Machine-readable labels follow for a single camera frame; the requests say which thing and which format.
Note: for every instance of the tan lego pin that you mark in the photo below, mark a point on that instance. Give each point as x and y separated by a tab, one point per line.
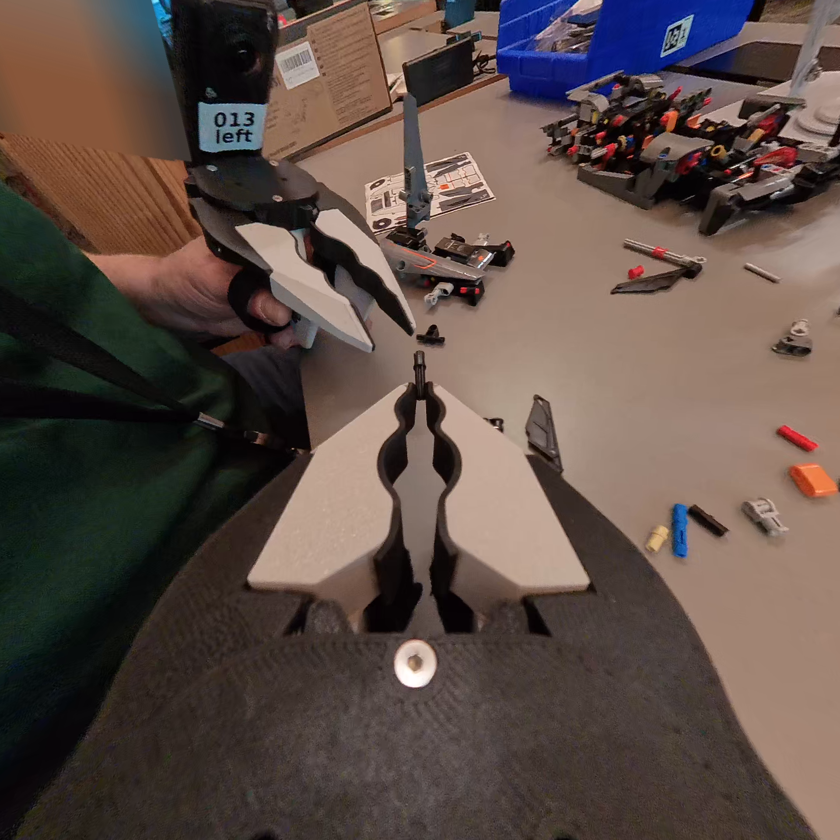
657	538

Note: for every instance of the black box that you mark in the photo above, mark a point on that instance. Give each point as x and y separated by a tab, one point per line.
436	72

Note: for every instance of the person's left hand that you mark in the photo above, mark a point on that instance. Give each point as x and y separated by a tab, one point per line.
197	289

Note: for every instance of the blue bin with square tag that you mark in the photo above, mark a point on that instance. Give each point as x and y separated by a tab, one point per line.
630	33

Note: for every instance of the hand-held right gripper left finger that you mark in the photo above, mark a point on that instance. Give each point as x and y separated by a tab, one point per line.
321	525

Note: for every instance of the short light grey lego axle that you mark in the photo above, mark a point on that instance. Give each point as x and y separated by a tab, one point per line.
762	272

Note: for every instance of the grey axle black panel assembly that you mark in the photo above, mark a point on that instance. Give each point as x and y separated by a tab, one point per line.
649	282

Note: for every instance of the lego sticker sheet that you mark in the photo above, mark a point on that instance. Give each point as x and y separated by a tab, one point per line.
459	184

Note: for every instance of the light grey axle connector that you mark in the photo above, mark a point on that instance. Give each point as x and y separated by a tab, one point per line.
800	327

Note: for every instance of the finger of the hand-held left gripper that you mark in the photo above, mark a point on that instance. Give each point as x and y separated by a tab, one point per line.
358	249
295	275

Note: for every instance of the black lego axle pin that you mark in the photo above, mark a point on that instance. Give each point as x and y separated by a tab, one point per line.
420	374

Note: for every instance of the black lego wing panel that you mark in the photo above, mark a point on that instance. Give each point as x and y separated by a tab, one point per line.
543	433

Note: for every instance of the black T-shaped pin connector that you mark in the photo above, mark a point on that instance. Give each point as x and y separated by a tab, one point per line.
430	336

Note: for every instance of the small orange lego piece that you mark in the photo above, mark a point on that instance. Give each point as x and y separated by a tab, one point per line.
812	479

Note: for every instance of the cardboard box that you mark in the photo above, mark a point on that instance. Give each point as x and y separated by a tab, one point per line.
341	79

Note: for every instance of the white stand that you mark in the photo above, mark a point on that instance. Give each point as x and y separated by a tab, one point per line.
814	46

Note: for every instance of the scattered black lego pins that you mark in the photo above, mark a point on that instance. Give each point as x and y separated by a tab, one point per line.
707	520

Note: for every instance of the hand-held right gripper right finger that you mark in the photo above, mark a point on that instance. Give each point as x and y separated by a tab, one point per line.
518	525

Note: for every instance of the clear plastic bags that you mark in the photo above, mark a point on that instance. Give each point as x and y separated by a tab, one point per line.
558	29

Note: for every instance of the light grey small connector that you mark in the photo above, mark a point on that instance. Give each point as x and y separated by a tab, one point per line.
764	515

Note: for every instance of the white rounded board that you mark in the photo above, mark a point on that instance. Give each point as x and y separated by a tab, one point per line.
820	111

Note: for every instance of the grey orange-striped lego panel assembly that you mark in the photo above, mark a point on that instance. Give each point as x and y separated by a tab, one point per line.
420	259

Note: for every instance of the red lego pin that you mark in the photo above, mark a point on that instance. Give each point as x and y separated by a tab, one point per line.
797	438

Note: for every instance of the dark grey axle connector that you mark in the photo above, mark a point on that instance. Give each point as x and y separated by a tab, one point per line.
791	346

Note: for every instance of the large lego car model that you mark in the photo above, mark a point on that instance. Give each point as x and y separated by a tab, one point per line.
669	151

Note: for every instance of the long blue lego pin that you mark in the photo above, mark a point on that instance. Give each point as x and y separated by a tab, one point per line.
680	531

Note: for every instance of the person's green shirt torso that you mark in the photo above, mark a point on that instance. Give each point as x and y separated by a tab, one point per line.
85	525

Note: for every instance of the person's left forearm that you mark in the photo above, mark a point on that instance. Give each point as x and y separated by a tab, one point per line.
124	275

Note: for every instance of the wooden cabinet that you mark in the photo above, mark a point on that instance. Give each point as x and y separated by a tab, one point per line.
98	197

